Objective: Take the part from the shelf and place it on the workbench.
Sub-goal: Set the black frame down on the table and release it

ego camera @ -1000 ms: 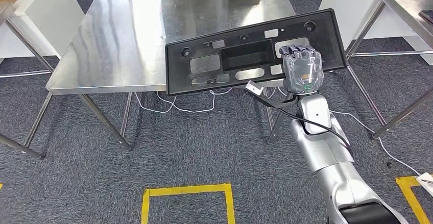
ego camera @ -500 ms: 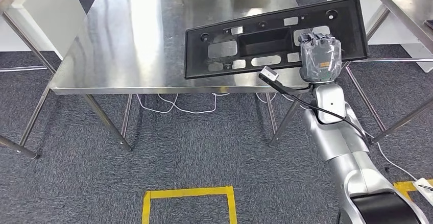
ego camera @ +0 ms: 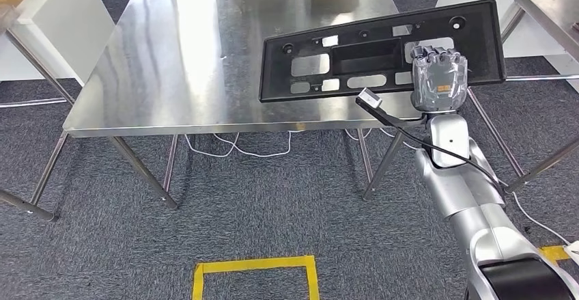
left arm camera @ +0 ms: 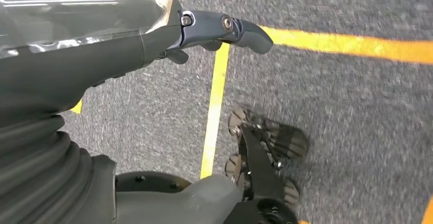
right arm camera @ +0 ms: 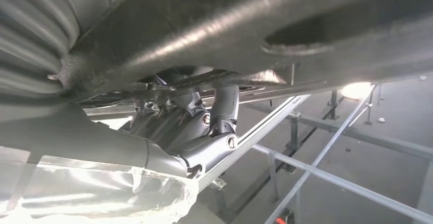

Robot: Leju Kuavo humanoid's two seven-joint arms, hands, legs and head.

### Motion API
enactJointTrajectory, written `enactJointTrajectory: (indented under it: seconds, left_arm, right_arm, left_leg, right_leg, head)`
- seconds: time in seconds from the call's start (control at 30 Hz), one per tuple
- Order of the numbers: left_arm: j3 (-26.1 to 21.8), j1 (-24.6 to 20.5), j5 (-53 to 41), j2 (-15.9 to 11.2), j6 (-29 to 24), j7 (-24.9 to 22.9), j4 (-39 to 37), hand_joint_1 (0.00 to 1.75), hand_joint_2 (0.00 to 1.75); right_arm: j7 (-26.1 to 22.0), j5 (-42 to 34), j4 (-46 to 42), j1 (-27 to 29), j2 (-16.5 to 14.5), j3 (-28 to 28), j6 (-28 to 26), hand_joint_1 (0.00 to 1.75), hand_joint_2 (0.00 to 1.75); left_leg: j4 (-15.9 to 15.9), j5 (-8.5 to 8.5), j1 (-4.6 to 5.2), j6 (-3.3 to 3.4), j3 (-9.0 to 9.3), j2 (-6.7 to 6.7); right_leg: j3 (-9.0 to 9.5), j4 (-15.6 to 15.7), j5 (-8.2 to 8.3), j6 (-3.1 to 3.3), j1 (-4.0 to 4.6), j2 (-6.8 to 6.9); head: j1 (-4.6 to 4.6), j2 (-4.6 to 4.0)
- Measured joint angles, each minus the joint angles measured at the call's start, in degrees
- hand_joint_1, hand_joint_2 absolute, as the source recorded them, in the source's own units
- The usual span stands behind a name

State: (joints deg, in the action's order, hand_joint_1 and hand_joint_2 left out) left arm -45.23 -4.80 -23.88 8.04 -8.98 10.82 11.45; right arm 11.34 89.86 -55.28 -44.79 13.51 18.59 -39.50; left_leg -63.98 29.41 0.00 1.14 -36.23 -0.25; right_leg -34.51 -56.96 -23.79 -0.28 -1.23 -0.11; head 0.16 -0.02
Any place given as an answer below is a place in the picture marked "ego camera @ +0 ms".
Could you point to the white power adapter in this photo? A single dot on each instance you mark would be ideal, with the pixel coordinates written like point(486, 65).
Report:
point(572, 252)

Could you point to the yellow floor tape square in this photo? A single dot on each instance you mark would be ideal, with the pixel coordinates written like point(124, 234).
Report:
point(554, 253)
point(253, 264)

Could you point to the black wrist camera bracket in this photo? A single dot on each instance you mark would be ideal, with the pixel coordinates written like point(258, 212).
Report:
point(384, 118)

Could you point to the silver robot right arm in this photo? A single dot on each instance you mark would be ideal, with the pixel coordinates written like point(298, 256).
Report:
point(457, 189)

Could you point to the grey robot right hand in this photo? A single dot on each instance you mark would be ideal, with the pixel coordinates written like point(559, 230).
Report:
point(439, 85)

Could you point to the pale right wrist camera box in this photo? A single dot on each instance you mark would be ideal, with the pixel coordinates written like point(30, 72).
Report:
point(370, 98)

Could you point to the stainless steel table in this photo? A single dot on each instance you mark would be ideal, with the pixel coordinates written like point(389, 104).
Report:
point(27, 206)
point(552, 12)
point(181, 62)

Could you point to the black plastic mounting plate part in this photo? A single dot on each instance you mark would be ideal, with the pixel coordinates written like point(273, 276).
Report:
point(280, 85)

